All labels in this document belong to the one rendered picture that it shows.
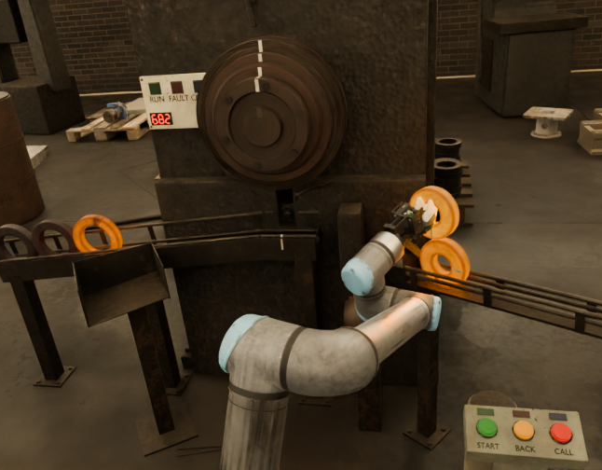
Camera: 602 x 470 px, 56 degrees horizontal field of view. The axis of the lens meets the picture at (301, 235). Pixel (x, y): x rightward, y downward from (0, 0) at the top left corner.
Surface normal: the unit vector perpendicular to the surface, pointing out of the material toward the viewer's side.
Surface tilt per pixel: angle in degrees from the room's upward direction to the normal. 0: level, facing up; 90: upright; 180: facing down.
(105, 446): 0
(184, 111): 90
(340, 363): 60
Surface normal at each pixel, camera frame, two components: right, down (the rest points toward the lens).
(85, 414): -0.09, -0.89
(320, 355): 0.11, -0.38
